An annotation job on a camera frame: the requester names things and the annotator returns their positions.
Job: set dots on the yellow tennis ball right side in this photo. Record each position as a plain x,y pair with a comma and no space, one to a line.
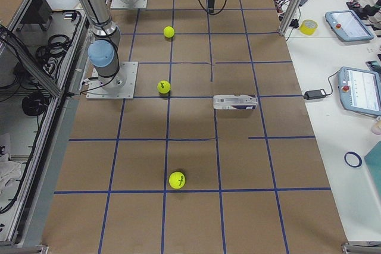
177,180

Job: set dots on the teach pendant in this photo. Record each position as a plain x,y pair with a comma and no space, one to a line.
359,90
348,26

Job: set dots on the white crumpled cloth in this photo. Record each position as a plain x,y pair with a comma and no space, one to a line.
10,170

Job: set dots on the teach pendant near right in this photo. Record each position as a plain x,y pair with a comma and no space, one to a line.
359,90

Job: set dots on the teach pendant near left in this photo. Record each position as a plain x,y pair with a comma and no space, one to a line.
348,26

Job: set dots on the yellow tennis ball centre left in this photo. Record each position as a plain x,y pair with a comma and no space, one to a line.
163,87

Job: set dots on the yellow tape roll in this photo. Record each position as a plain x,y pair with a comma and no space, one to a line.
308,27

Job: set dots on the yellow tennis ball far left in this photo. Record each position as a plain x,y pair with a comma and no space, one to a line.
168,32

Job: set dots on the black power adapter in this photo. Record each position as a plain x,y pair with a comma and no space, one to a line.
314,94

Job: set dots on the yellow tennis ball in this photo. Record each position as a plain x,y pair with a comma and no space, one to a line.
177,180
168,32
163,87

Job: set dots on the white tennis ball can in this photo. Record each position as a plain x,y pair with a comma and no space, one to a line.
235,102

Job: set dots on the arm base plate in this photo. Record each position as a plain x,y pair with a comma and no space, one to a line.
121,87
128,4

